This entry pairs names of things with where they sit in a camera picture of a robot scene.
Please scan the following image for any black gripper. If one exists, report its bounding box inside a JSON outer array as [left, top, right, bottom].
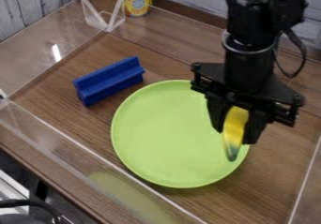
[[190, 62, 305, 144]]

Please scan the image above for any yellow toy banana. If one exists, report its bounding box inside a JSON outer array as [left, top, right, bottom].
[[222, 106, 250, 161]]

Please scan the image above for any green round plate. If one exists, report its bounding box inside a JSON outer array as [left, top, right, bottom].
[[109, 80, 250, 188]]

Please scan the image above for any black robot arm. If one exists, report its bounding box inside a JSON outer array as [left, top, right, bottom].
[[190, 0, 307, 144]]

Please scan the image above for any blue plastic block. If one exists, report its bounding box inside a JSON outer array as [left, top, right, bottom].
[[72, 56, 146, 106]]

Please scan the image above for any clear acrylic enclosure wall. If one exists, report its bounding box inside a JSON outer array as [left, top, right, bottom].
[[0, 97, 206, 224]]

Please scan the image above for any clear acrylic corner bracket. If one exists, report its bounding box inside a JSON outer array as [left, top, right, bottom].
[[80, 0, 125, 33]]

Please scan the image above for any black cable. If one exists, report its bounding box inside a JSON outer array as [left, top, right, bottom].
[[0, 198, 61, 224]]

